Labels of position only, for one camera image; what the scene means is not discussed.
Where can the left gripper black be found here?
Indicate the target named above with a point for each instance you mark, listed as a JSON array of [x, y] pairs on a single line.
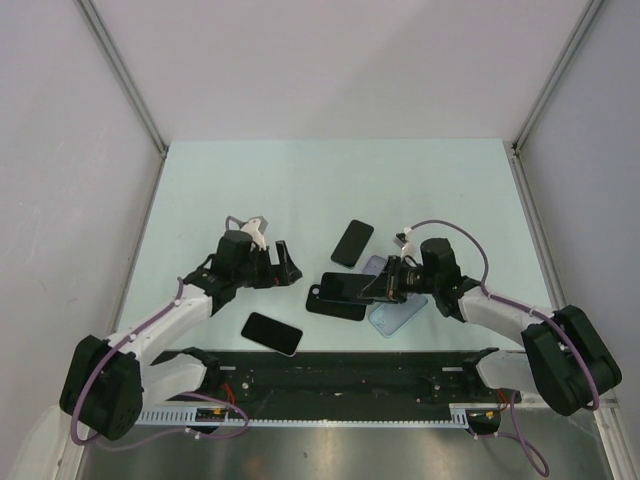
[[282, 274]]

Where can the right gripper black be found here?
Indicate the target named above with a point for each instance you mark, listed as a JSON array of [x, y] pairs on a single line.
[[387, 286]]

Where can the purple phone case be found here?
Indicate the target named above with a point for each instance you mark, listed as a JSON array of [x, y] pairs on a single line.
[[374, 265]]

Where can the black phone case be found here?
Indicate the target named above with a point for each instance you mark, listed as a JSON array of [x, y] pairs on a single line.
[[343, 311]]

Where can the blue-edged black phone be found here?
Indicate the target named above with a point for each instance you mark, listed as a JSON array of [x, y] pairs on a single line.
[[344, 288]]

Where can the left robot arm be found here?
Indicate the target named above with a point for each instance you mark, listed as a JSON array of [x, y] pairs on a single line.
[[111, 381]]

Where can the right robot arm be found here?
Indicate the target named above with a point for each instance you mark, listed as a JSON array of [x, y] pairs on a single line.
[[561, 358]]

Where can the light blue phone case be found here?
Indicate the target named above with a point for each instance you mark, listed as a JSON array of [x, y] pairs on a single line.
[[389, 318]]

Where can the green-edged black phone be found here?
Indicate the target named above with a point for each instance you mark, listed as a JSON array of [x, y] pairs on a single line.
[[352, 243]]

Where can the white-edged black phone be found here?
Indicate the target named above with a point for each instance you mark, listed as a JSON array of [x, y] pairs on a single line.
[[272, 334]]

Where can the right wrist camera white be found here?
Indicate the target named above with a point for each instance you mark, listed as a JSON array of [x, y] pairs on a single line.
[[404, 242]]

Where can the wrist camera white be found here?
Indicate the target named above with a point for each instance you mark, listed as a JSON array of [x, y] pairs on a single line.
[[404, 242], [256, 227]]

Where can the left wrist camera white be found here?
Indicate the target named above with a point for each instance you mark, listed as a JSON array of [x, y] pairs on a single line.
[[256, 227]]

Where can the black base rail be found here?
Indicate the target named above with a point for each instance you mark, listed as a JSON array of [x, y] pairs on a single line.
[[324, 382]]

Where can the white cable duct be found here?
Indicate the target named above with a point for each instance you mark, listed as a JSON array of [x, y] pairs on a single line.
[[205, 415]]

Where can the left aluminium frame post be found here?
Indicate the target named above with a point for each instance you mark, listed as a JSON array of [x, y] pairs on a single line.
[[114, 59]]

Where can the aluminium frame post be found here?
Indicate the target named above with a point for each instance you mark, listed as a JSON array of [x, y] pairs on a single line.
[[570, 50], [114, 59]]

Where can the right aluminium frame post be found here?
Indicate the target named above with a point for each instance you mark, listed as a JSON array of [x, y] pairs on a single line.
[[570, 50]]

